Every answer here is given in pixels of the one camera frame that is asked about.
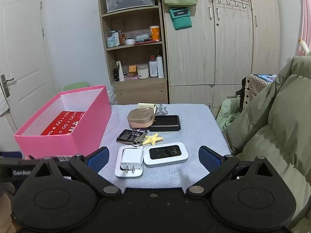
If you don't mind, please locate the white door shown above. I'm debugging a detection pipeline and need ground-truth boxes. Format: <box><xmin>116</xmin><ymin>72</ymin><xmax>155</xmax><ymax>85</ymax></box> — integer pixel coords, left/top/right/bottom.
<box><xmin>0</xmin><ymin>0</ymin><xmax>58</xmax><ymax>152</ymax></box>

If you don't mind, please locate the tall white bottle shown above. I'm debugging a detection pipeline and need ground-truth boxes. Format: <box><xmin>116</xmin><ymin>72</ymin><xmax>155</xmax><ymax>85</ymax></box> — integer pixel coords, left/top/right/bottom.
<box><xmin>157</xmin><ymin>56</ymin><xmax>165</xmax><ymax>78</ymax></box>

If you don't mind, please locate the white jar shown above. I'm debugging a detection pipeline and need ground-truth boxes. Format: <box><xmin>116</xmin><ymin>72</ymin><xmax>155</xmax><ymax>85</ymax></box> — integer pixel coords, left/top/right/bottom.
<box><xmin>137</xmin><ymin>64</ymin><xmax>149</xmax><ymax>79</ymax></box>

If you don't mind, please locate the light wood wardrobe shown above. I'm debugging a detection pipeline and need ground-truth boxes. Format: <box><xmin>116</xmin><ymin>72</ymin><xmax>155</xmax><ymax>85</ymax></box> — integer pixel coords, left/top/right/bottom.
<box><xmin>159</xmin><ymin>0</ymin><xmax>282</xmax><ymax>118</ymax></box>

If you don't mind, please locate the pink curtain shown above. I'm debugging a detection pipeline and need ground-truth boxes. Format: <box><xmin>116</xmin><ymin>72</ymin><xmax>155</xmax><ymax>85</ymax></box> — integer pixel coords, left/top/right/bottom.
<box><xmin>295</xmin><ymin>0</ymin><xmax>311</xmax><ymax>57</ymax></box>

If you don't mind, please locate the yellow starfish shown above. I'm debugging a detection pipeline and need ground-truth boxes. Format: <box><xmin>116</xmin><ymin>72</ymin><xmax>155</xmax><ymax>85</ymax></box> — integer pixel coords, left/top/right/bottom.
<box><xmin>142</xmin><ymin>133</ymin><xmax>164</xmax><ymax>146</ymax></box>

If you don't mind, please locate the light green cloth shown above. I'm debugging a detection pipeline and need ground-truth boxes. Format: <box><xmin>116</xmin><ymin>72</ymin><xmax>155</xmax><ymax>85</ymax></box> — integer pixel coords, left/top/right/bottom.
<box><xmin>216</xmin><ymin>96</ymin><xmax>241</xmax><ymax>130</ymax></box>

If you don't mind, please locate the grey white tablecloth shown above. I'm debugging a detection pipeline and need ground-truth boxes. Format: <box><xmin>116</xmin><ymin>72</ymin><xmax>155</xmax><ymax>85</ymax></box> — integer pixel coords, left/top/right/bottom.
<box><xmin>97</xmin><ymin>104</ymin><xmax>232</xmax><ymax>193</ymax></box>

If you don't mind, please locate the pink cardboard box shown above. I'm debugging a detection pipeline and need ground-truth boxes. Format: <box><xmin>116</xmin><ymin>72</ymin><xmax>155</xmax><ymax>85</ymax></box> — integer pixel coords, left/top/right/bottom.
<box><xmin>14</xmin><ymin>85</ymin><xmax>112</xmax><ymax>161</ymax></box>

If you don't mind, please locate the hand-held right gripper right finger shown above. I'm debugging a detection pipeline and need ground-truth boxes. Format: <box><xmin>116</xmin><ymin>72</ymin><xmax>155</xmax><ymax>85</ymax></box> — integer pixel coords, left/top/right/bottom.
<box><xmin>187</xmin><ymin>146</ymin><xmax>280</xmax><ymax>198</ymax></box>

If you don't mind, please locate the wooden shelf unit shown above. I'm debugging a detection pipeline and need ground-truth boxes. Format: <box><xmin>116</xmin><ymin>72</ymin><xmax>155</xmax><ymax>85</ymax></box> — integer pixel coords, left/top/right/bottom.
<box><xmin>97</xmin><ymin>0</ymin><xmax>169</xmax><ymax>105</ymax></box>

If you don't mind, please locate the bunch of keys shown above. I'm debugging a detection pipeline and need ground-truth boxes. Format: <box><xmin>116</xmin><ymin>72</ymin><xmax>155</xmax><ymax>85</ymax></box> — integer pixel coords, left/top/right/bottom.
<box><xmin>132</xmin><ymin>131</ymin><xmax>149</xmax><ymax>147</ymax></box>

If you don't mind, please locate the rose gold case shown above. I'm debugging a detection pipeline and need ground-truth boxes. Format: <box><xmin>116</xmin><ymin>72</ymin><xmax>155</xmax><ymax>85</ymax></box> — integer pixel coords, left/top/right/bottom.
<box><xmin>127</xmin><ymin>107</ymin><xmax>156</xmax><ymax>130</ymax></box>

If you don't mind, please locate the black rectangular tray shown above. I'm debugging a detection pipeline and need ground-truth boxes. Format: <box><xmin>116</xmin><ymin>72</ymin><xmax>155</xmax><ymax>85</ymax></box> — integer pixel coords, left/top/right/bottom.
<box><xmin>149</xmin><ymin>115</ymin><xmax>181</xmax><ymax>132</ymax></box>

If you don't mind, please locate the patterned cushion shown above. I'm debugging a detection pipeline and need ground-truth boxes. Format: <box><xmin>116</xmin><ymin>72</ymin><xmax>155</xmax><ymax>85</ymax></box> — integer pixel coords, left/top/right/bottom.
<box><xmin>240</xmin><ymin>74</ymin><xmax>277</xmax><ymax>112</ymax></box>

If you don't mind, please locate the olive green puffer jacket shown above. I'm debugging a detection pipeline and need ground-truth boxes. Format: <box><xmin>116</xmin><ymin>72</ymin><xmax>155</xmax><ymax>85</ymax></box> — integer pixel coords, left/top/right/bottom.
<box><xmin>226</xmin><ymin>56</ymin><xmax>311</xmax><ymax>233</ymax></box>

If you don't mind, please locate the black flat battery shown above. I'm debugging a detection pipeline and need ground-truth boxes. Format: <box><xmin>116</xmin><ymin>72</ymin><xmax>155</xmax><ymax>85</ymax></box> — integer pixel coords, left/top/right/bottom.
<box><xmin>116</xmin><ymin>129</ymin><xmax>146</xmax><ymax>144</ymax></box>

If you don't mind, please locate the person's left forearm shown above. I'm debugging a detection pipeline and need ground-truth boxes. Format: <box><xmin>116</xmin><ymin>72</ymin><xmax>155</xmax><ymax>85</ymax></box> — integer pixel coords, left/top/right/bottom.
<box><xmin>0</xmin><ymin>183</ymin><xmax>16</xmax><ymax>233</ymax></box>

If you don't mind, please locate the orange paper cup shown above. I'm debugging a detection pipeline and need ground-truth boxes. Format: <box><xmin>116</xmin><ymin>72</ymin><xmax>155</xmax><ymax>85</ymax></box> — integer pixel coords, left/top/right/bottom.
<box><xmin>149</xmin><ymin>25</ymin><xmax>160</xmax><ymax>41</ymax></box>

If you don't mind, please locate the white portable wifi router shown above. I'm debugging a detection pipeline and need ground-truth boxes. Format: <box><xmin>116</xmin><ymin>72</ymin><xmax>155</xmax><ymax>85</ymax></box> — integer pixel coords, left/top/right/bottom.
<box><xmin>143</xmin><ymin>142</ymin><xmax>189</xmax><ymax>168</ymax></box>

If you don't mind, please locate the metal hook rack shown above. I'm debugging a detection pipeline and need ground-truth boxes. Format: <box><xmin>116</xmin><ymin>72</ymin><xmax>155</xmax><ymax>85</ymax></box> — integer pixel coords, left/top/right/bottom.
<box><xmin>217</xmin><ymin>0</ymin><xmax>253</xmax><ymax>11</ymax></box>

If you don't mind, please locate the red patterned flat box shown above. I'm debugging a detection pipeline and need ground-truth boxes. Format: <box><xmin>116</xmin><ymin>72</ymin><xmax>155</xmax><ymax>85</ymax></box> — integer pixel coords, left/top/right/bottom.
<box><xmin>41</xmin><ymin>111</ymin><xmax>86</xmax><ymax>136</ymax></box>

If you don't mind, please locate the teal pouch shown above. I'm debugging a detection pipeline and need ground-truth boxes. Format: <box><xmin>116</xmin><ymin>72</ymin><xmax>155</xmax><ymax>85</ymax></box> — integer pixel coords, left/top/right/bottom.
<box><xmin>169</xmin><ymin>6</ymin><xmax>192</xmax><ymax>31</ymax></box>

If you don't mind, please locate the white spray can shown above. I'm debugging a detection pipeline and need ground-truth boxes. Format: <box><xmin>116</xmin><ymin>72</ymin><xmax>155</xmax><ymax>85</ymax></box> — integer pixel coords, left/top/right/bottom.
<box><xmin>149</xmin><ymin>59</ymin><xmax>158</xmax><ymax>78</ymax></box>

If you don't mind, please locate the green board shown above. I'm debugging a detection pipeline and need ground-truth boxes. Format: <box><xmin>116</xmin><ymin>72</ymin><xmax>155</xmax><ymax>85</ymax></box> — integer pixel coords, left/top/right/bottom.
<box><xmin>63</xmin><ymin>83</ymin><xmax>89</xmax><ymax>92</ymax></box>

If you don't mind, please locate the metal door handle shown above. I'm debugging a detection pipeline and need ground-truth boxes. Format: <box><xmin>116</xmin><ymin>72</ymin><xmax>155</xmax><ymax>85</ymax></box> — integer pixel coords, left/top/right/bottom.
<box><xmin>1</xmin><ymin>74</ymin><xmax>14</xmax><ymax>98</ymax></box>

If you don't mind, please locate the white rectangular charging base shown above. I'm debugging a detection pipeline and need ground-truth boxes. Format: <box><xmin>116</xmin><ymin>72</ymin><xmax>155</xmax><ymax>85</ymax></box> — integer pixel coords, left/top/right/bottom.
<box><xmin>115</xmin><ymin>146</ymin><xmax>144</xmax><ymax>179</ymax></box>

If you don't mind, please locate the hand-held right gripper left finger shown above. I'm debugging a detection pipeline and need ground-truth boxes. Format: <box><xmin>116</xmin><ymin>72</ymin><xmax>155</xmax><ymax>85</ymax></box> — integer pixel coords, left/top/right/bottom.
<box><xmin>31</xmin><ymin>146</ymin><xmax>121</xmax><ymax>198</ymax></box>

